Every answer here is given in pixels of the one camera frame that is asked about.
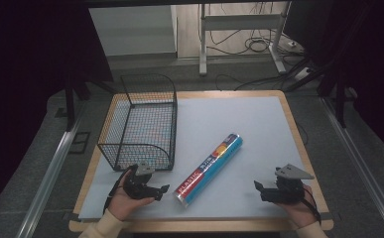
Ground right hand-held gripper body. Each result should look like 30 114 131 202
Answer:
264 163 316 204

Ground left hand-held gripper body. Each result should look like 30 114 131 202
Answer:
123 161 157 200

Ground person's left hand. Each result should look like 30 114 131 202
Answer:
107 171 156 222

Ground person's right hand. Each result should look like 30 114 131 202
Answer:
277 183 319 229

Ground blue red foil roll box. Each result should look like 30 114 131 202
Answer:
173 132 244 208

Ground light blue table mat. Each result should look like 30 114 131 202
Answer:
78 95 313 221

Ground black floor plate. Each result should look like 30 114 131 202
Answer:
67 131 91 155

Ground black metal stand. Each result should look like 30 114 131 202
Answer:
283 58 361 129
63 73 116 133

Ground white power strip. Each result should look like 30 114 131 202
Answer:
293 66 314 82

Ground dark curtain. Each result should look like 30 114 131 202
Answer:
283 0 384 163
0 0 114 219

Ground black wire mesh basket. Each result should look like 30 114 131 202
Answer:
96 72 179 173

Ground aluminium floor rail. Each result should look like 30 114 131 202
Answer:
320 96 384 238
15 101 88 238

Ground black floor cables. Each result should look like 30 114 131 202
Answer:
208 4 308 92

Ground white wall panel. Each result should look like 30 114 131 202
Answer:
88 4 178 58

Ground white metal desk frame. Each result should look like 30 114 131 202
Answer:
197 2 289 77

